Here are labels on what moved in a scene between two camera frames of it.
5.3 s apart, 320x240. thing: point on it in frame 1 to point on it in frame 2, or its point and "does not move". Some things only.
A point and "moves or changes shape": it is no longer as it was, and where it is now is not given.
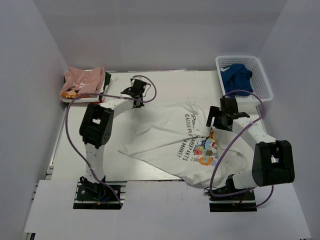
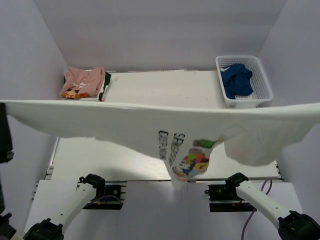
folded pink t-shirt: (77, 81) does not move
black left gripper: (141, 104) to (6, 149)
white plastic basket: (260, 84) does not move
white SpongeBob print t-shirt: (176, 135) moves or changes shape
